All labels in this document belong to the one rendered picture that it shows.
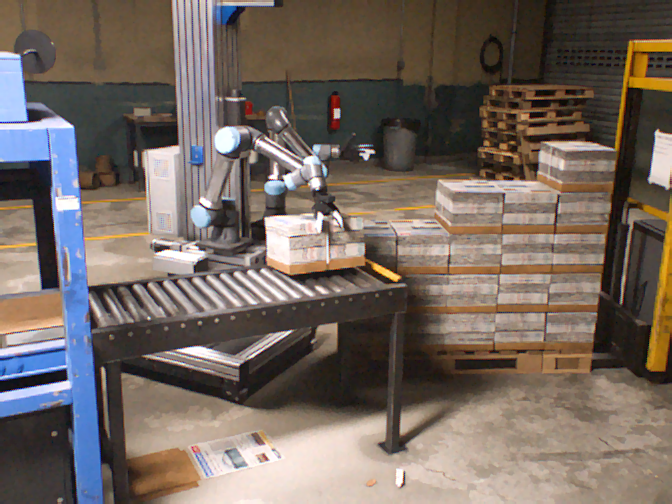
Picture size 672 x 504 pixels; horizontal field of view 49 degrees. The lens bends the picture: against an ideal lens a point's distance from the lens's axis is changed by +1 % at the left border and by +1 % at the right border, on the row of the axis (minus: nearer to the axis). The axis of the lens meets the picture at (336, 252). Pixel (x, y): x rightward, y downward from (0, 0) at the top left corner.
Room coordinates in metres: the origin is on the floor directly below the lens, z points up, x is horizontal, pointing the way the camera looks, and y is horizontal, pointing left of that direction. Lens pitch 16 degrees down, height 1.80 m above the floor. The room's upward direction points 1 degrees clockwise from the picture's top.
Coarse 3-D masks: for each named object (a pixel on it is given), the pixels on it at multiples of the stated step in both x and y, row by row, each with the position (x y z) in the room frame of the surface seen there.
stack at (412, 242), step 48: (384, 240) 3.77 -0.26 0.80; (432, 240) 3.80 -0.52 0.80; (480, 240) 3.82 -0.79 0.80; (528, 240) 3.85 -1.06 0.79; (432, 288) 3.80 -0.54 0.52; (480, 288) 3.81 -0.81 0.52; (528, 288) 3.85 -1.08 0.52; (384, 336) 3.78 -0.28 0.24; (432, 336) 3.80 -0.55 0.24; (480, 336) 3.83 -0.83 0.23; (528, 336) 3.85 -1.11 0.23
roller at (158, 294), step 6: (150, 288) 2.94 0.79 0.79; (156, 288) 2.91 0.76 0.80; (156, 294) 2.85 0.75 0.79; (162, 294) 2.83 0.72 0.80; (156, 300) 2.83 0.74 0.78; (162, 300) 2.77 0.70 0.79; (168, 300) 2.76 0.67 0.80; (162, 306) 2.74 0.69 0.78; (168, 306) 2.70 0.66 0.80; (174, 306) 2.70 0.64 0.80; (168, 312) 2.66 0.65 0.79; (174, 312) 2.63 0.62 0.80; (180, 312) 2.64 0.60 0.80
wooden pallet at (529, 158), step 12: (528, 132) 9.68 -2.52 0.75; (540, 132) 9.79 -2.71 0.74; (552, 132) 9.91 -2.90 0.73; (564, 132) 10.08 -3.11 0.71; (576, 132) 10.20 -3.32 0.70; (528, 144) 9.77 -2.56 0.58; (540, 144) 9.91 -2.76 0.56; (528, 156) 9.60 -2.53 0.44; (528, 168) 9.66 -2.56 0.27; (528, 180) 9.60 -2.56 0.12
